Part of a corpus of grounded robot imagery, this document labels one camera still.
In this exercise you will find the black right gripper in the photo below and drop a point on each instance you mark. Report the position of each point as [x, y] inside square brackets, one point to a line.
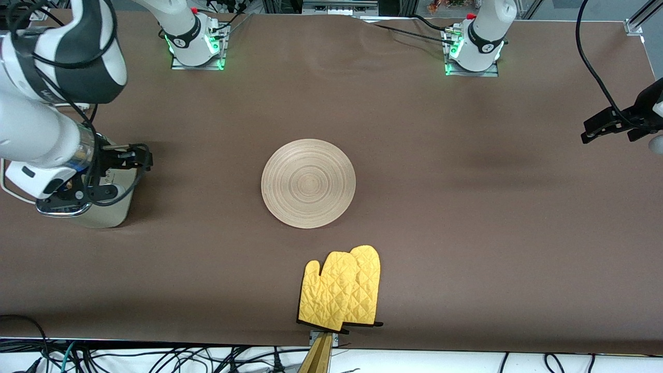
[110, 161]

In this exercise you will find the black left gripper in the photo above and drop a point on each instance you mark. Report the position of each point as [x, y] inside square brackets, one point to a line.
[644, 110]

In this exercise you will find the round wooden plate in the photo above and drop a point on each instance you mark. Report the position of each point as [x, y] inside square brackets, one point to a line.
[308, 184]

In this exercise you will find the cream and chrome toaster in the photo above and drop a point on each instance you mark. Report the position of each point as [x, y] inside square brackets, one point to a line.
[111, 213]

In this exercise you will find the white power plug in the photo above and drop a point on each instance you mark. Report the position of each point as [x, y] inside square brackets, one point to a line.
[93, 107]

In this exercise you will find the orange background object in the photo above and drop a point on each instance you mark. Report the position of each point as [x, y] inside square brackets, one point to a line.
[445, 5]

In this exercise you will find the brown table cover sheet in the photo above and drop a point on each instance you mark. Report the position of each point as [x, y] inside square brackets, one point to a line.
[331, 103]

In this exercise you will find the yellow quilted oven mitt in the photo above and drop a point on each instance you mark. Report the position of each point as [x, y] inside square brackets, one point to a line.
[326, 295]
[368, 280]

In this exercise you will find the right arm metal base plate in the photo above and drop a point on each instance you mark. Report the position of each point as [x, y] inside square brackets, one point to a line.
[199, 66]

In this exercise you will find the aluminium frame profile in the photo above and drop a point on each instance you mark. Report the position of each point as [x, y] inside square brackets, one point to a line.
[639, 18]

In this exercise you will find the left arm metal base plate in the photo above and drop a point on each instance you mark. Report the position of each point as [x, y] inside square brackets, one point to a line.
[489, 72]

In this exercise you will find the grey metal frame box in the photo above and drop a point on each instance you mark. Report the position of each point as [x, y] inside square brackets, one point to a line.
[339, 6]

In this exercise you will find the small metal bracket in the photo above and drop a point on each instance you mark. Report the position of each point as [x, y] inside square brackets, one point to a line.
[335, 339]

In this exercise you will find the yellow wooden post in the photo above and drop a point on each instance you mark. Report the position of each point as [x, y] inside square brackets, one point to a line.
[318, 357]

